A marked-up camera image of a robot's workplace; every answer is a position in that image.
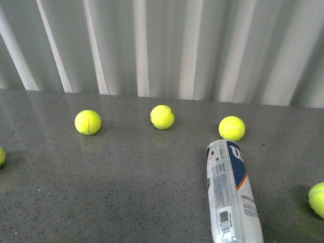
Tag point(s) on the clear Wilson tennis ball can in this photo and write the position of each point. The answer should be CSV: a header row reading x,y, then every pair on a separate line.
x,y
233,212

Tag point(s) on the middle tennis ball with print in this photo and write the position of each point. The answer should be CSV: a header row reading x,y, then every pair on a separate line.
x,y
162,117

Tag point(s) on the far left tennis ball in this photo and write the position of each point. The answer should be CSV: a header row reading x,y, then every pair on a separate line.
x,y
2,157

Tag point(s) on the far right Wilson tennis ball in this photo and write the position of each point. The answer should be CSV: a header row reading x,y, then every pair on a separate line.
x,y
316,199

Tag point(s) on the white pleated curtain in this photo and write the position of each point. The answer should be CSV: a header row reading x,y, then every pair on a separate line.
x,y
261,52

